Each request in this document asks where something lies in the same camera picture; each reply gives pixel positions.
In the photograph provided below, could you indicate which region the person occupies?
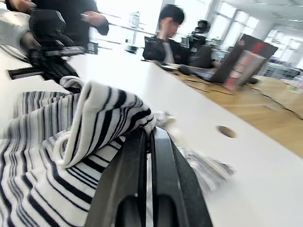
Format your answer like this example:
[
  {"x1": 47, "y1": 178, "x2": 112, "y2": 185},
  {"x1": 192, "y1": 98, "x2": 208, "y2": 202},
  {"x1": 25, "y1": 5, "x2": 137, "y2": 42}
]
[
  {"x1": 5, "y1": 0, "x2": 110, "y2": 48},
  {"x1": 142, "y1": 3, "x2": 190, "y2": 65}
]

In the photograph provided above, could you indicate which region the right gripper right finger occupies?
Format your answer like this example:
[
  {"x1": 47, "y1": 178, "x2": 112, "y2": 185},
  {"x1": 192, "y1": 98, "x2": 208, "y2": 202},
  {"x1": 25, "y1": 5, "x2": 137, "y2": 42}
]
[{"x1": 151, "y1": 126, "x2": 214, "y2": 227}]

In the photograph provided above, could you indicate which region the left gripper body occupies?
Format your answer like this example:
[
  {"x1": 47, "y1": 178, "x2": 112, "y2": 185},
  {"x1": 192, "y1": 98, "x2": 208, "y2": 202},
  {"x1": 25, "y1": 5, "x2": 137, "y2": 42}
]
[{"x1": 20, "y1": 30, "x2": 86, "y2": 62}]

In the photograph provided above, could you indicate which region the black laptop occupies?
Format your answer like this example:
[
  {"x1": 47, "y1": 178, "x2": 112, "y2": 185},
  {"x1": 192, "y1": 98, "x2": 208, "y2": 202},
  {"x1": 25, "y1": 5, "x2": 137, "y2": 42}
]
[{"x1": 189, "y1": 35, "x2": 246, "y2": 84}]

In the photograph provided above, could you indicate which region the red and black box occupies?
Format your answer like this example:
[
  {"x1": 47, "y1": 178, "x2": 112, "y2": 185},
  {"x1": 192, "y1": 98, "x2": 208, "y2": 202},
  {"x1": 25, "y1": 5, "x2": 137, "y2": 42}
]
[{"x1": 223, "y1": 33, "x2": 279, "y2": 92}]

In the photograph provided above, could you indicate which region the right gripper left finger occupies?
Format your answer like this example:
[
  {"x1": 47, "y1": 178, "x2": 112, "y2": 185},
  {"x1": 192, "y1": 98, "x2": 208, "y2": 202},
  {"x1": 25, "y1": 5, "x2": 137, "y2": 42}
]
[{"x1": 84, "y1": 129, "x2": 148, "y2": 227}]

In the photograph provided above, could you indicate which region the black white striped T-shirt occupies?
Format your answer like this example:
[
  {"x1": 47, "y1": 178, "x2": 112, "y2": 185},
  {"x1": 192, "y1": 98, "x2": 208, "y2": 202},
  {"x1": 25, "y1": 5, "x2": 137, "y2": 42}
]
[{"x1": 0, "y1": 75, "x2": 236, "y2": 227}]

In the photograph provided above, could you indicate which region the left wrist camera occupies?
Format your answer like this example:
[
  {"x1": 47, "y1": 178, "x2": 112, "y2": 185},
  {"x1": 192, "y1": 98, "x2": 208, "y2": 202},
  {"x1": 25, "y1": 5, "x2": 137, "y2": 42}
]
[{"x1": 28, "y1": 9, "x2": 67, "y2": 36}]

